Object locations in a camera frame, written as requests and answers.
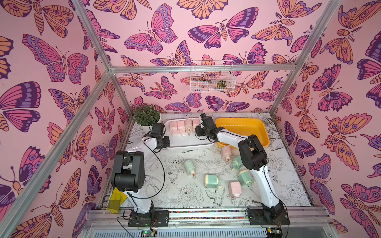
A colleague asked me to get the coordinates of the pink sharpener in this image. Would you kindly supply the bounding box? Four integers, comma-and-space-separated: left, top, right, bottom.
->
177, 120, 185, 137
192, 119, 200, 132
221, 145, 232, 164
169, 121, 178, 137
228, 181, 242, 200
185, 119, 193, 136

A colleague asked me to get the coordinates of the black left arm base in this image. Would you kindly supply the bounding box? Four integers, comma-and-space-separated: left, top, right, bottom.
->
128, 206, 169, 227

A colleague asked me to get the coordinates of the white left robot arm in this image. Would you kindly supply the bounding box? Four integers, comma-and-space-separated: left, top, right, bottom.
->
111, 123, 170, 215

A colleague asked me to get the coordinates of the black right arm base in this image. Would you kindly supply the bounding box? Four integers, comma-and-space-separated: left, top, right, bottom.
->
245, 200, 290, 225

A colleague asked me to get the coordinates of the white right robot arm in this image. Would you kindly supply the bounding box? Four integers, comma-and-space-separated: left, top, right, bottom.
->
195, 113, 285, 223

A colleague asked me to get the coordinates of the white plastic storage box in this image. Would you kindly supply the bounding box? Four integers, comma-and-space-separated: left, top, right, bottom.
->
164, 118, 214, 150

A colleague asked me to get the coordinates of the yellow plastic storage box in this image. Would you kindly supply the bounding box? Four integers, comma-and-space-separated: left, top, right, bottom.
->
215, 118, 270, 148

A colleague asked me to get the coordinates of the white plastic flower pot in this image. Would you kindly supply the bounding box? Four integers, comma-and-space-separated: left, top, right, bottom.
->
141, 126, 151, 134

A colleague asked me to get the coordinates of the green leafy plant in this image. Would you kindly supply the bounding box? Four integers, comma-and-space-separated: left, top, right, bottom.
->
133, 105, 161, 127

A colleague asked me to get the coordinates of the green sharpener left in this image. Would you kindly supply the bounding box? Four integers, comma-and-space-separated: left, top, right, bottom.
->
184, 160, 196, 179

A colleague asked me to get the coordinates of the green sharpener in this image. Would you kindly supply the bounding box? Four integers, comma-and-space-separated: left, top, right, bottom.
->
238, 170, 257, 186
204, 174, 222, 188
184, 160, 196, 179
232, 156, 243, 171

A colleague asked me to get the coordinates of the green sharpener upper right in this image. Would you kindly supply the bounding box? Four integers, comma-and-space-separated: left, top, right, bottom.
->
232, 156, 243, 171

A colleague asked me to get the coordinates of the green sharpener lower centre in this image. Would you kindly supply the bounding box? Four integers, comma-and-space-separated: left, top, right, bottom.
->
204, 174, 222, 188

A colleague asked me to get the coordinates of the green sharpener lower right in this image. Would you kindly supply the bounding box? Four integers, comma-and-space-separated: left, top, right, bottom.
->
238, 170, 257, 186

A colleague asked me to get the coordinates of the yellow rubber glove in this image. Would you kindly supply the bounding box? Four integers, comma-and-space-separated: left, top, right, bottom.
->
107, 187, 128, 214

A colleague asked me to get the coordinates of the green circuit board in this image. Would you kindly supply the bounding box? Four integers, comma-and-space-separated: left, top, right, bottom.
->
140, 230, 157, 238

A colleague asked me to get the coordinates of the white wire basket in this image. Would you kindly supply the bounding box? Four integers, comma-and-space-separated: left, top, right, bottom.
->
189, 64, 236, 93

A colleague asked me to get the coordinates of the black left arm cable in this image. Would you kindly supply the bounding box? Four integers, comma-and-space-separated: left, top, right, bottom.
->
115, 138, 166, 238

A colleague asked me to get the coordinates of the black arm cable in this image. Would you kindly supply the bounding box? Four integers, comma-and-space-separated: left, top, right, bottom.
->
193, 129, 289, 238
115, 138, 166, 238

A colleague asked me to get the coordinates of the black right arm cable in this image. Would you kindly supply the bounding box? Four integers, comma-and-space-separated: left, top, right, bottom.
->
193, 129, 289, 238

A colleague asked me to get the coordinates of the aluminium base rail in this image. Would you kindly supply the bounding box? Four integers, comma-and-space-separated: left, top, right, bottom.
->
80, 207, 340, 238

